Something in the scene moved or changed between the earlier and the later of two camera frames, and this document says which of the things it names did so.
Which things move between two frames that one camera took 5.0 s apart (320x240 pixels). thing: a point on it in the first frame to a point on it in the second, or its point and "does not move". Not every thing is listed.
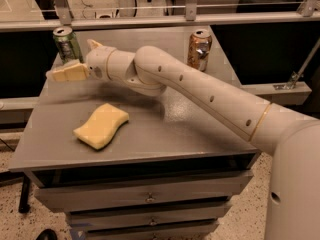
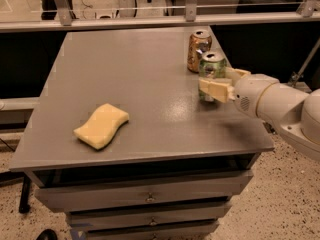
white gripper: [97, 64] to [250, 92]
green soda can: [68, 44] to [212, 64]
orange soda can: [199, 45] does not move
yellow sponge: [102, 126] does not move
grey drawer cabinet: [124, 165] does not move
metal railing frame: [61, 15] does not move
